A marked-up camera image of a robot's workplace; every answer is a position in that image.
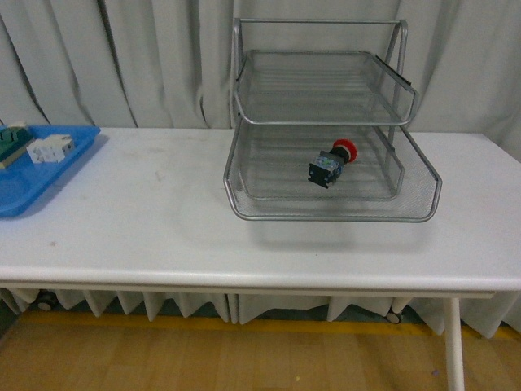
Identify white circuit breaker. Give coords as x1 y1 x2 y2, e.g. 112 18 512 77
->
26 134 76 164

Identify blue plastic tray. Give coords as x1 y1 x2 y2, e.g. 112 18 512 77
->
1 125 100 218

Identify white right table leg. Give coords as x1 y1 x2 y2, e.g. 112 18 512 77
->
443 298 465 391

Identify silver mesh letter rack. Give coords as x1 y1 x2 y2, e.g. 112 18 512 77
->
223 18 442 223

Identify green and cream switch block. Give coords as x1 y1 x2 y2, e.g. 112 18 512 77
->
1 122 34 169

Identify caster wheel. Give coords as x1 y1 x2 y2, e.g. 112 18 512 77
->
385 309 403 324
36 290 58 311

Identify right caster wheel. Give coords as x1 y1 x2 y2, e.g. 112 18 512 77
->
385 309 403 324

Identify left caster wheel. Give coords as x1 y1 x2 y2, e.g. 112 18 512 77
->
36 290 58 311

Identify red emergency stop button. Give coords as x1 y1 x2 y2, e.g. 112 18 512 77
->
308 138 357 189

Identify white curtain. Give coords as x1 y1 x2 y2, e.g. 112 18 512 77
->
1 1 520 323

